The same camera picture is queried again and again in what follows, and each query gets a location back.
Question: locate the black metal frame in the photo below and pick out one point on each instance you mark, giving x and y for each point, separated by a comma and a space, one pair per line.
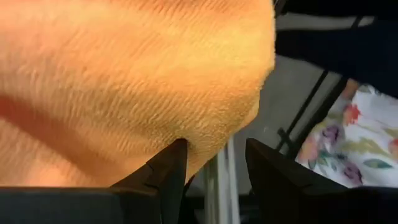
311, 115

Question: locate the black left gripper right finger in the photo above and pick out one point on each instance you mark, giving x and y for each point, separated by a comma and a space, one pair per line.
280, 186

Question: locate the aluminium extrusion post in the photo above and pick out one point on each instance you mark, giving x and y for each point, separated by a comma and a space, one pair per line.
222, 186

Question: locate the orange microfiber towel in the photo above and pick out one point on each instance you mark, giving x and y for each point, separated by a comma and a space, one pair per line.
130, 81

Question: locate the white floral patterned cloth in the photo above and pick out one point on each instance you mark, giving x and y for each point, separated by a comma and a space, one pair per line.
357, 140

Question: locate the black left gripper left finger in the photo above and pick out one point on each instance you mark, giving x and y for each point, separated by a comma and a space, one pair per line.
168, 180

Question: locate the black frame beam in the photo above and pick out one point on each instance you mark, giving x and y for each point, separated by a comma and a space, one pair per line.
339, 49

